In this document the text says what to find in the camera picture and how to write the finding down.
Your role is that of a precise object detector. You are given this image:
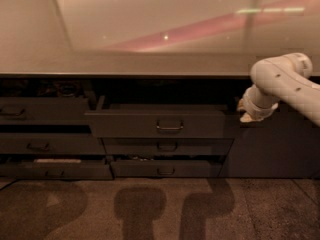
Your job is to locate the dark round object in drawer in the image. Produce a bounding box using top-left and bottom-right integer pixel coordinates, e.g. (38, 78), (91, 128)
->
(55, 82), (79, 97)

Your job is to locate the grey drawer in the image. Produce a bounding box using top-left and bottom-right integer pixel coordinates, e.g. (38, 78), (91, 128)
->
(0, 159), (113, 180)
(111, 160), (222, 178)
(0, 133), (105, 155)
(103, 138), (233, 156)
(85, 96), (241, 139)
(0, 97), (89, 125)

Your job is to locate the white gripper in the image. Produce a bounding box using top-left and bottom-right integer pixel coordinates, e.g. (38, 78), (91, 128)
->
(237, 85), (279, 123)

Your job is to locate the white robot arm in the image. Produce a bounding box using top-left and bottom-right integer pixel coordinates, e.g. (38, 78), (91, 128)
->
(237, 53), (320, 126)

